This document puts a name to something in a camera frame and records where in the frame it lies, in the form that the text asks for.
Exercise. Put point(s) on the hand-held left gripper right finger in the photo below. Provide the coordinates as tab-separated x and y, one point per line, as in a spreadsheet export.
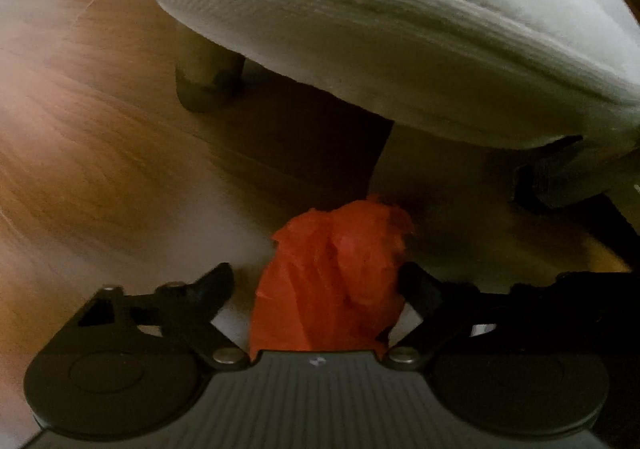
417	286

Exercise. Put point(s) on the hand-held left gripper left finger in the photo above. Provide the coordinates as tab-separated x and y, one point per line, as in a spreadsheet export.
217	285

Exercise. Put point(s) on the red plastic bag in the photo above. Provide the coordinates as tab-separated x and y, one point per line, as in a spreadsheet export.
330	289

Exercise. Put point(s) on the white upholstered ottoman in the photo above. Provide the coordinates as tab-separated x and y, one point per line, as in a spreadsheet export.
380	24

